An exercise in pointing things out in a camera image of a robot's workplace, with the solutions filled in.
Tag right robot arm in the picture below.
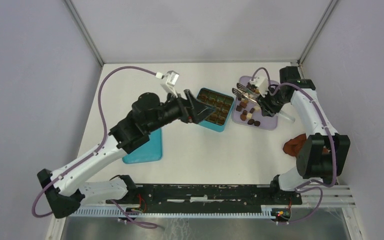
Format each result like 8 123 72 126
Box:
249 66 351 204

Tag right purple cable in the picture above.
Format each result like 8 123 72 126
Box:
251 67 339 226

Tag lilac plastic tray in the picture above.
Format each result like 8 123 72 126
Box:
231 75 279 131

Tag teal chocolate tin box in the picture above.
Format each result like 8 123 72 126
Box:
197 87 235 133

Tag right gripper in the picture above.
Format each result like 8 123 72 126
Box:
255 86 288 118

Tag teal tin lid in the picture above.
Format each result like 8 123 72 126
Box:
122 128 163 164

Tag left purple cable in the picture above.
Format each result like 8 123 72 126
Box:
31 65 161 229

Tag brown round chocolate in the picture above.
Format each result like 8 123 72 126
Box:
239 114 247 121

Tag brown cloth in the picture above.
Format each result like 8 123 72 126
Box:
282 133 331 159

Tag dark ribbed chocolate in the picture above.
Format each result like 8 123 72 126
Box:
247 118 255 125

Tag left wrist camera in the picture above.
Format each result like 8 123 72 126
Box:
160 70 180 98

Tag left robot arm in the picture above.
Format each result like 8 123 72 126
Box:
37 89 216 219

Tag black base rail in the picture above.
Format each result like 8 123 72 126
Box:
116 184 303 214

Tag purple cable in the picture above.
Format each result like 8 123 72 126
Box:
251 67 339 226
31 65 161 229

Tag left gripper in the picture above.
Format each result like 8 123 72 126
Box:
146 89 217 134

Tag metal tongs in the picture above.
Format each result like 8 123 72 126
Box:
231 82 296 123

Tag white cable duct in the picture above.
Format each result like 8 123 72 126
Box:
70 206 275 220

